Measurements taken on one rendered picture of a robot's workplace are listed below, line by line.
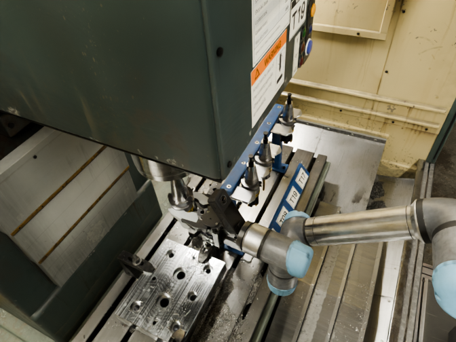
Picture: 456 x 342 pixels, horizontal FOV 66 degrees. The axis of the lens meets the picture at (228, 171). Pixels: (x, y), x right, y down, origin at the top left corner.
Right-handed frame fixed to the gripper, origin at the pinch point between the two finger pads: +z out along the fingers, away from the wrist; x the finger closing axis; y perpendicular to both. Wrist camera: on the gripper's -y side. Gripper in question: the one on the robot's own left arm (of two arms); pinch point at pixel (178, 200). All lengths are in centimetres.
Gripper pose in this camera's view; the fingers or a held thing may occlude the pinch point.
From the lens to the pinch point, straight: 91.2
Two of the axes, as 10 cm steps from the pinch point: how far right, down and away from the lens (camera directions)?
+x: 5.0, -6.5, 5.7
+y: 0.6, 6.9, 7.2
